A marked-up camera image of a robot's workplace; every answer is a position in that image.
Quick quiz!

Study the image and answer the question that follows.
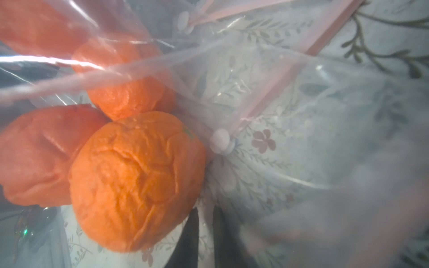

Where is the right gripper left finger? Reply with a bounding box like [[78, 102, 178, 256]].
[[164, 208, 200, 268]]

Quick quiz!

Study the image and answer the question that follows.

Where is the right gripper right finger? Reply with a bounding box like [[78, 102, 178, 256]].
[[212, 206, 248, 268]]

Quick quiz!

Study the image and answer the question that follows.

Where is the orange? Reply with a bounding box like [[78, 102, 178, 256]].
[[69, 111, 206, 252], [1, 105, 110, 207], [72, 33, 176, 121]]

